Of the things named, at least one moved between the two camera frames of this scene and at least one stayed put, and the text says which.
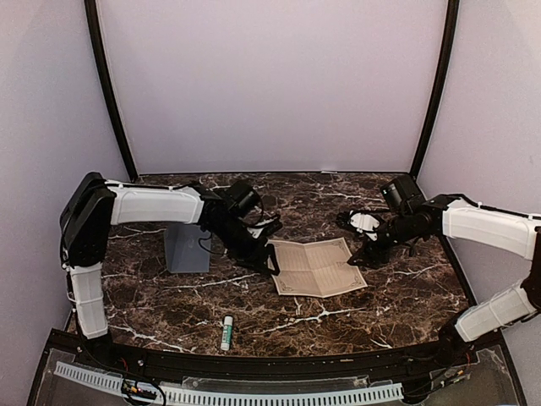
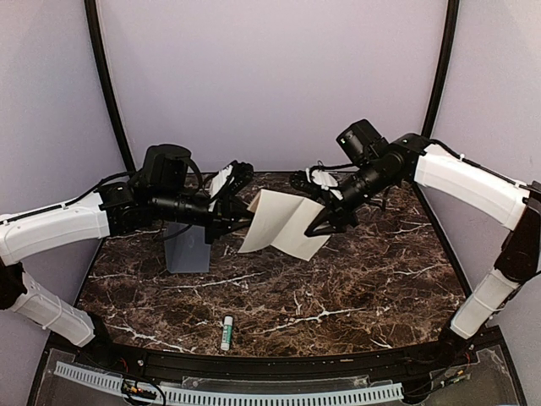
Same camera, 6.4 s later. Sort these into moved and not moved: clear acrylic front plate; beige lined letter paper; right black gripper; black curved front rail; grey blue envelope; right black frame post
Moved: beige lined letter paper; right black gripper
Not moved: grey blue envelope; black curved front rail; clear acrylic front plate; right black frame post
